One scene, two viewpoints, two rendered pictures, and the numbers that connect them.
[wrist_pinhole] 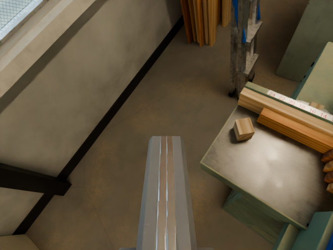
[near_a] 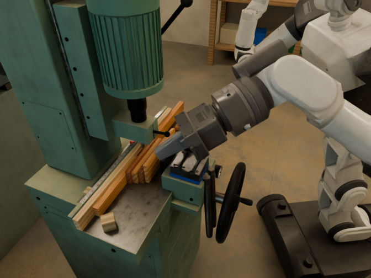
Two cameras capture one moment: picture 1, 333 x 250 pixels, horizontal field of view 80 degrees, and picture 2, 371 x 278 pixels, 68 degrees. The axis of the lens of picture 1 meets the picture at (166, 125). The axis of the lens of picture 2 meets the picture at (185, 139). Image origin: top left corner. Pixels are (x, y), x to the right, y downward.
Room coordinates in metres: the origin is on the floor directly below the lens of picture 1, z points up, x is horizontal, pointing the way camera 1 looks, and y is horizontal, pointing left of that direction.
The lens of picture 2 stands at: (0.21, 0.34, 1.60)
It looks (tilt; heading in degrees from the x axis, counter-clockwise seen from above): 40 degrees down; 235
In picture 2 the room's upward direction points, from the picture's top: straight up
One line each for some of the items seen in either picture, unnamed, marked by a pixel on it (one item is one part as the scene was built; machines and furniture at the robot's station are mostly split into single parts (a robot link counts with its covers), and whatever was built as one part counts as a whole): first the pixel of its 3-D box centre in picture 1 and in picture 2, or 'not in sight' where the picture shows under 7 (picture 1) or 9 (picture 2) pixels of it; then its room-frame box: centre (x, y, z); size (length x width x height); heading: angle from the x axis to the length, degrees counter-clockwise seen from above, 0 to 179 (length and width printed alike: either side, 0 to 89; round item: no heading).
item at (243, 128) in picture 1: (243, 129); (108, 222); (0.13, -0.15, 0.92); 0.04 x 0.03 x 0.04; 165
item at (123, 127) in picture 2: not in sight; (135, 128); (-0.08, -0.37, 1.03); 0.14 x 0.07 x 0.09; 122
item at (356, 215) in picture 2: not in sight; (344, 220); (-1.01, 0.12, 0.28); 0.21 x 0.20 x 0.13; 152
